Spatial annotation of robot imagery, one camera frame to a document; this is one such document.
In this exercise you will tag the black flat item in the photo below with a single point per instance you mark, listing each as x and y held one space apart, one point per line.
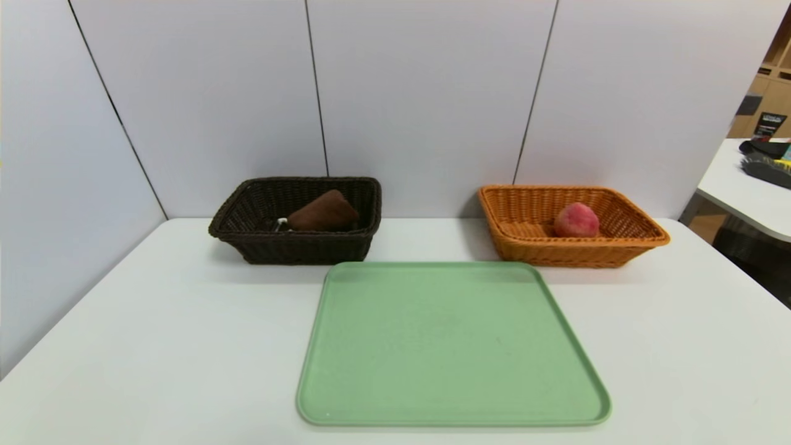
763 146

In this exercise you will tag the orange wicker basket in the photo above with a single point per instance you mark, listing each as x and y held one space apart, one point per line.
556 253

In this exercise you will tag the red peach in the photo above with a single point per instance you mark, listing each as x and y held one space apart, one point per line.
576 220

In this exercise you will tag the white side table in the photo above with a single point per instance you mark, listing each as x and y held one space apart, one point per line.
741 191

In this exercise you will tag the dark brown wicker basket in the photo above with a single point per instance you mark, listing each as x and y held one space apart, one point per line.
296 247

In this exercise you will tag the wooden shelf unit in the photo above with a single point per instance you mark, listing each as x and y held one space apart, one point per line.
775 93

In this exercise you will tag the brown towel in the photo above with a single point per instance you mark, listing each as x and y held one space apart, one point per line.
324 213

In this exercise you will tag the light green plastic tray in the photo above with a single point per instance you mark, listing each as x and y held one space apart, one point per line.
451 352

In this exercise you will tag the dark bristle brush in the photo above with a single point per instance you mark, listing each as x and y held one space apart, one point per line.
766 170

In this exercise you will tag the small black sign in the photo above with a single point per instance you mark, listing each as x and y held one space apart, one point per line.
770 123

